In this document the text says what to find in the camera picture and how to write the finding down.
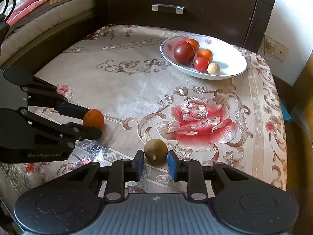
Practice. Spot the dark wooden nightstand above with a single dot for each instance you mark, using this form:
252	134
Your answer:
238	22

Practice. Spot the white floral porcelain bowl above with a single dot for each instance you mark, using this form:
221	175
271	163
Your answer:
230	60

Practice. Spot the wooden wardrobe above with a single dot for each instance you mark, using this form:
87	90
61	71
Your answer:
303	90

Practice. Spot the blue packet on floor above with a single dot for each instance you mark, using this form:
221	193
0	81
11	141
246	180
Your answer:
286	116

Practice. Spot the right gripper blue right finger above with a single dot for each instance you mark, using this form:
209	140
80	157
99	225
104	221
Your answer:
189	171

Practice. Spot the brown longan fruit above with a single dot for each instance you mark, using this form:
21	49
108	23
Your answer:
156	151

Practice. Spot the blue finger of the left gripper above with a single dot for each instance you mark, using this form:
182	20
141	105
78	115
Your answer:
83	132
61	100

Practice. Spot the floral beige tablecloth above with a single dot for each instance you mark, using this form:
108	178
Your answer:
119	70

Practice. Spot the red cherry tomato oval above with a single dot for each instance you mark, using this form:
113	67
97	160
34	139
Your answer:
182	42

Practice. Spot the small red cherry tomato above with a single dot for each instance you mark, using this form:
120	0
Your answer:
201	64

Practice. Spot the large dark red tomato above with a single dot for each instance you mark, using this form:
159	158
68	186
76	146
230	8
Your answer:
184	54

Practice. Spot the orange tangerine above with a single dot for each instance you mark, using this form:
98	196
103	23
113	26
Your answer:
94	118
206	53
194	44

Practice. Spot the beige quilted mattress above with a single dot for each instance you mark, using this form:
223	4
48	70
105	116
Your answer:
59	16

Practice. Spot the wall power socket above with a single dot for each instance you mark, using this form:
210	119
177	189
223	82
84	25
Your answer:
271	48

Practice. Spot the orange tangerine front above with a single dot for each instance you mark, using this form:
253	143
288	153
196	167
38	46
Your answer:
206	53

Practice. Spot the tan longan fruit round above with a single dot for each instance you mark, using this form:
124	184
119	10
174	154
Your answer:
213	68

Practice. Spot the silver drawer handle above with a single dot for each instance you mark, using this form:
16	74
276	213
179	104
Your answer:
166	8

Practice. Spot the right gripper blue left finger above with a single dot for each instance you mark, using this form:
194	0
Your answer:
123	171

